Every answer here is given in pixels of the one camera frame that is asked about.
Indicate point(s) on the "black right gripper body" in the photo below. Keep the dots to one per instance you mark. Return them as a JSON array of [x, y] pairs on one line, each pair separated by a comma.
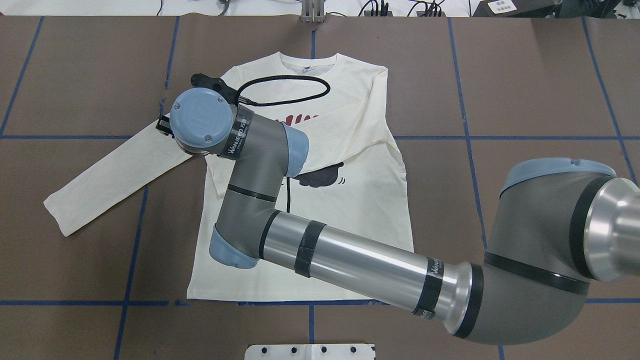
[[163, 125]]

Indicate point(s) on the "cream long-sleeve printed shirt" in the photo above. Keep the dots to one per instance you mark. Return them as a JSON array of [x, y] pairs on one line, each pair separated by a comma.
[[354, 178]]

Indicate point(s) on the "right grey silver robot arm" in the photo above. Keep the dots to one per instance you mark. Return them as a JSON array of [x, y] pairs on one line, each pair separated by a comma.
[[561, 222]]

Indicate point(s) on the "aluminium frame post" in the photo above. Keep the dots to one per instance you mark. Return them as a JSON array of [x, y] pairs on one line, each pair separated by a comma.
[[313, 11]]

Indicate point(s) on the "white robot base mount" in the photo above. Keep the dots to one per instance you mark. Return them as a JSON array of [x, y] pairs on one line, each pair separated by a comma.
[[322, 351]]

